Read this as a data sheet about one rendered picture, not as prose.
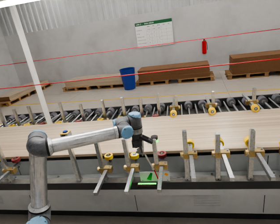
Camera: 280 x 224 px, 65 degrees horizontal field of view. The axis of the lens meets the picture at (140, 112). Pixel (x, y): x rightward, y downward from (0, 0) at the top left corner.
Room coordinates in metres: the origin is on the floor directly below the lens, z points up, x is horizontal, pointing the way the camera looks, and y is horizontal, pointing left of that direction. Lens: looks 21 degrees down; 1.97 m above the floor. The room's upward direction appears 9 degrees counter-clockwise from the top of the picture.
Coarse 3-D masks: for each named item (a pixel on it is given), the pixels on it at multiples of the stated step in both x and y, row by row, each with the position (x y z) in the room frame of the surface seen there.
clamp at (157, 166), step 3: (159, 162) 1.59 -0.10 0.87; (162, 162) 1.58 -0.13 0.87; (153, 165) 1.57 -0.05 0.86; (156, 165) 1.55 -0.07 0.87; (159, 165) 1.55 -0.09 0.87; (162, 165) 1.54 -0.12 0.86; (165, 165) 1.54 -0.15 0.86; (156, 168) 1.55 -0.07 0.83; (159, 168) 1.55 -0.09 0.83; (165, 168) 1.54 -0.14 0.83
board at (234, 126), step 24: (144, 120) 2.45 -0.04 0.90; (168, 120) 2.35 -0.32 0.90; (192, 120) 2.25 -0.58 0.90; (216, 120) 2.16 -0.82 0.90; (240, 120) 2.07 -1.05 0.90; (264, 120) 1.99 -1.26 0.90; (0, 144) 2.38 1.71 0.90; (24, 144) 2.28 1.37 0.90; (120, 144) 1.94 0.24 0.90; (144, 144) 1.87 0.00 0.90; (168, 144) 1.80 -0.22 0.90; (240, 144) 1.62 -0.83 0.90; (264, 144) 1.57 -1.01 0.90
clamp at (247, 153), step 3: (246, 150) 1.43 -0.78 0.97; (255, 150) 1.41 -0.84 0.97; (258, 150) 1.41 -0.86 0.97; (261, 150) 1.40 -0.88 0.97; (246, 153) 1.41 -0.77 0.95; (249, 153) 1.40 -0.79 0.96; (252, 153) 1.40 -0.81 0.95; (255, 153) 1.40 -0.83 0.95; (261, 153) 1.39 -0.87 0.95; (264, 153) 1.38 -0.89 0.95; (249, 156) 1.40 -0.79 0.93; (252, 156) 1.40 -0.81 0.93; (255, 156) 1.40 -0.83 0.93
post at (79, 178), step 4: (72, 148) 1.74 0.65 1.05; (68, 152) 1.72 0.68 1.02; (72, 152) 1.72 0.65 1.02; (72, 156) 1.71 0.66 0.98; (72, 160) 1.72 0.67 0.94; (72, 164) 1.72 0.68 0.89; (76, 164) 1.73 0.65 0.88; (76, 168) 1.71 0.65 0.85; (76, 172) 1.72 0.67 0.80; (76, 176) 1.72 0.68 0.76; (80, 176) 1.74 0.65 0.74; (76, 180) 1.71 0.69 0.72; (80, 180) 1.71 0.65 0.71
